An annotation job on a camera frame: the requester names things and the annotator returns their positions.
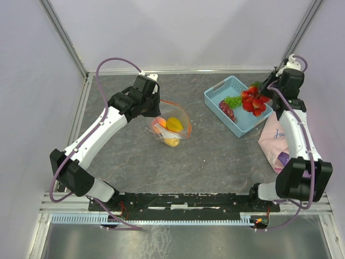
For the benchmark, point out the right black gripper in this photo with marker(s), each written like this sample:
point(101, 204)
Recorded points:
point(270, 78)

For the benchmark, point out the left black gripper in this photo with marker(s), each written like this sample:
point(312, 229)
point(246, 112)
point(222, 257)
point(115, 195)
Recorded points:
point(156, 111)

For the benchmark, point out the orange pink peach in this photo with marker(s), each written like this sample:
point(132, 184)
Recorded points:
point(157, 124)

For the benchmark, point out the yellow star fruit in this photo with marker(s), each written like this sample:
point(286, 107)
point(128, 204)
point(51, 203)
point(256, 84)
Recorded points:
point(173, 124)

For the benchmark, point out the clear orange zip top bag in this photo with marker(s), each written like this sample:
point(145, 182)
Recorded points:
point(169, 109)

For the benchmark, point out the red strawberry bunch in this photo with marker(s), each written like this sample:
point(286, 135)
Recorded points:
point(253, 101)

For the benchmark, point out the yellow mango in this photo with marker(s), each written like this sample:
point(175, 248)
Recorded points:
point(172, 142)

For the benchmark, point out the green grape bunch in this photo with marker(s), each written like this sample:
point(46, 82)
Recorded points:
point(233, 102)

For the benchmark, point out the purple grape bunch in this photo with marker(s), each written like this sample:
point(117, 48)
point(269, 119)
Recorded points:
point(227, 110)

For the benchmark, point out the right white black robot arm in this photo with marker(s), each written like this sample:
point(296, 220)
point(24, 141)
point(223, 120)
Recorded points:
point(305, 177)

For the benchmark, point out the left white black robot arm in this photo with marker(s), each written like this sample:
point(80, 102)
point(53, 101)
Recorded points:
point(70, 165)

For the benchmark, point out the pink cloth bag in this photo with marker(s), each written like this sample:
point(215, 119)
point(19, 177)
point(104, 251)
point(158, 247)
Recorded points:
point(273, 143)

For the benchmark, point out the light blue plastic basket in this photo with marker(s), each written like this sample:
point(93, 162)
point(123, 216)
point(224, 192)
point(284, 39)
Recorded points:
point(232, 87)

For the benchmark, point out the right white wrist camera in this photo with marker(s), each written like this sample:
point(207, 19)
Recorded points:
point(289, 63)

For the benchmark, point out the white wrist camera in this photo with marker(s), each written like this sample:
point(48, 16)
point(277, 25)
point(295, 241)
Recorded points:
point(289, 63)
point(152, 76)

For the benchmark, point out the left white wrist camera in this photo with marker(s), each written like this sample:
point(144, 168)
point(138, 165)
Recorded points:
point(152, 76)

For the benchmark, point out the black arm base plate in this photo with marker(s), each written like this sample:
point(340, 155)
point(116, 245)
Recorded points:
point(183, 207)

